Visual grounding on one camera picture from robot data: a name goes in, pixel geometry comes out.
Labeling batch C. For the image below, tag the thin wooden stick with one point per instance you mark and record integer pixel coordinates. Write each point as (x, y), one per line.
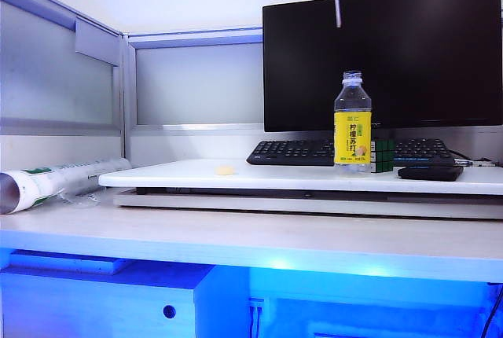
(337, 9)

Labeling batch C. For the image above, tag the clear bottle with yellow label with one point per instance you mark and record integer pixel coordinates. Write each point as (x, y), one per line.
(352, 141)

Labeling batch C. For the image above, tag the yellow bottle cap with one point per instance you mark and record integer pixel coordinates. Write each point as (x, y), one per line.
(224, 171)

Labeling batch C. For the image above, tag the black computer monitor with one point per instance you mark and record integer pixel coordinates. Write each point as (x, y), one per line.
(432, 59)

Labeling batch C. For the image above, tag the frosted rear partition panel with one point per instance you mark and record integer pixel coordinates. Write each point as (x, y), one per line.
(196, 86)

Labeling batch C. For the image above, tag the black keyboard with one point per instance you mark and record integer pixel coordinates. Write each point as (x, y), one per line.
(291, 153)

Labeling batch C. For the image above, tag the dark Rubik's cube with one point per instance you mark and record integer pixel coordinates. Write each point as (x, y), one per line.
(383, 157)

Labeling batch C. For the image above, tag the flat black case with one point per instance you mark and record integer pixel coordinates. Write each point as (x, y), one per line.
(430, 173)

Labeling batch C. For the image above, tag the grey plate on partition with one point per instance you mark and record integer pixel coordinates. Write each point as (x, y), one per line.
(96, 41)

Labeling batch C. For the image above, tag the white raised board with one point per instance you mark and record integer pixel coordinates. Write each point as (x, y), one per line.
(177, 178)

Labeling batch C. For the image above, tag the grey riser base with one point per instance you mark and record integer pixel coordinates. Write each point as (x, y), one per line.
(196, 200)

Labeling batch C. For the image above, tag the frosted side partition panel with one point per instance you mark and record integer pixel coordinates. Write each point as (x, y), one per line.
(51, 78)

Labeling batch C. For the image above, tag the crumpled clear plastic wrap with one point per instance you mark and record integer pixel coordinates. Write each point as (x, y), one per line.
(80, 198)

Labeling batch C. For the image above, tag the rolled white poster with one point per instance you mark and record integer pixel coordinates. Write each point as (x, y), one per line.
(43, 184)

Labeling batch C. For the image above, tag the white under-desk cabinet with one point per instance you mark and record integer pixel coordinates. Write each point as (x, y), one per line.
(98, 306)

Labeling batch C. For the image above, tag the white wall socket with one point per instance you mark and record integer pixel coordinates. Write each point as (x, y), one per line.
(258, 303)

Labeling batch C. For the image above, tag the flat under-desk bracket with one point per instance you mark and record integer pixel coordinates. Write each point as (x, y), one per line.
(63, 262)

